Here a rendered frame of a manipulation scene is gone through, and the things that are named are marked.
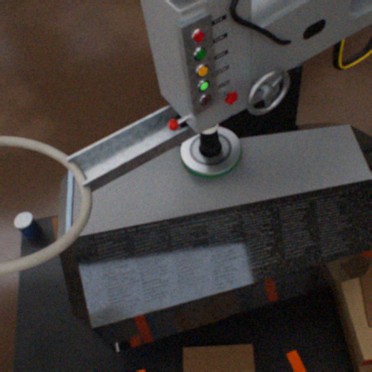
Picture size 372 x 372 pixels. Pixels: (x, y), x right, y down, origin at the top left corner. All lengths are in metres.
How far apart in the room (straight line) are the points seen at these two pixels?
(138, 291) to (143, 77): 1.95
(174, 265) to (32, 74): 2.34
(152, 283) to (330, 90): 1.93
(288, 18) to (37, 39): 2.85
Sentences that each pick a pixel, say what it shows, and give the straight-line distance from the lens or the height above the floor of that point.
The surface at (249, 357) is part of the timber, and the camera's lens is 2.05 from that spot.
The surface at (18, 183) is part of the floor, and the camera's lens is 2.92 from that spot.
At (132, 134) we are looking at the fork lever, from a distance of 1.40.
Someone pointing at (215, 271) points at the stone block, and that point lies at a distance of 1.58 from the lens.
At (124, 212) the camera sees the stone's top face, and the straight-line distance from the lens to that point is 1.56.
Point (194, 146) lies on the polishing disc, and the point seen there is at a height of 0.89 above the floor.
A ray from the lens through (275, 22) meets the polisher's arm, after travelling 1.26.
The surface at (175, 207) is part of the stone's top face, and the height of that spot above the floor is 0.83.
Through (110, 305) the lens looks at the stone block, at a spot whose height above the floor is 0.64.
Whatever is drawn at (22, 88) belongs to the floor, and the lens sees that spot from 3.50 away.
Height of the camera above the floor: 2.13
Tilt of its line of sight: 55 degrees down
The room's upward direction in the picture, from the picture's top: 12 degrees counter-clockwise
